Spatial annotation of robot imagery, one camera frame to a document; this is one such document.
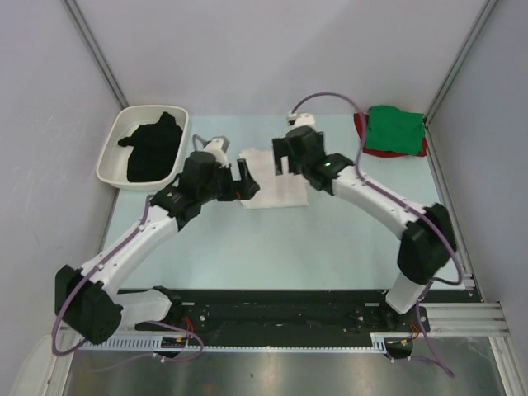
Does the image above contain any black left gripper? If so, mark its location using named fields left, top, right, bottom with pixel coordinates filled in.
left=199, top=159, right=259, bottom=205

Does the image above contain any white t-shirt with robot print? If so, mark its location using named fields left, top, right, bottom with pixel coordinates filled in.
left=239, top=148, right=309, bottom=210

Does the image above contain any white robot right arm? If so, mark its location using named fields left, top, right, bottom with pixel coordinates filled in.
left=272, top=125, right=456, bottom=331

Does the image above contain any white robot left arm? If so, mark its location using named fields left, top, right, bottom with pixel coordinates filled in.
left=55, top=151, right=260, bottom=345

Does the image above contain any red folded t-shirt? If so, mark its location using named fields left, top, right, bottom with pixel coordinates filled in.
left=353, top=113, right=427, bottom=158

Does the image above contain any black t-shirt in bin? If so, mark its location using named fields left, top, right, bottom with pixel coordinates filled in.
left=118, top=111, right=183, bottom=183

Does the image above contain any green folded t-shirt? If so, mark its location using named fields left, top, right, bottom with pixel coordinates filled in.
left=365, top=105, right=425, bottom=156

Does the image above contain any white plastic bin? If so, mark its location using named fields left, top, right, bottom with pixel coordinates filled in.
left=96, top=105, right=190, bottom=191

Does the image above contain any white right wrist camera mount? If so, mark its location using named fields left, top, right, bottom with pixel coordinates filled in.
left=286, top=113, right=316, bottom=129

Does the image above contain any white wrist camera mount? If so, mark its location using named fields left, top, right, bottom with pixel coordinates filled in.
left=286, top=113, right=316, bottom=129
left=203, top=136, right=229, bottom=167

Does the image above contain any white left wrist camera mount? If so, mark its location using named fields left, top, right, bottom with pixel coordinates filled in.
left=203, top=136, right=229, bottom=167

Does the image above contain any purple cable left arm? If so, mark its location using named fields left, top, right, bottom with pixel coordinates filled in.
left=51, top=132, right=206, bottom=364

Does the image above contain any white slotted cable duct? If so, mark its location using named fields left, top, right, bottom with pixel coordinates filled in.
left=78, top=332, right=391, bottom=356

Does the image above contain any right aluminium corner post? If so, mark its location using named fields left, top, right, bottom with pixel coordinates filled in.
left=421, top=0, right=502, bottom=125

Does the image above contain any aluminium corner post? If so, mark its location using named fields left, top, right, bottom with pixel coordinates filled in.
left=60, top=0, right=129, bottom=110
left=421, top=0, right=502, bottom=125

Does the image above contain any left aluminium corner post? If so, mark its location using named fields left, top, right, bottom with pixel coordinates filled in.
left=60, top=0, right=129, bottom=110

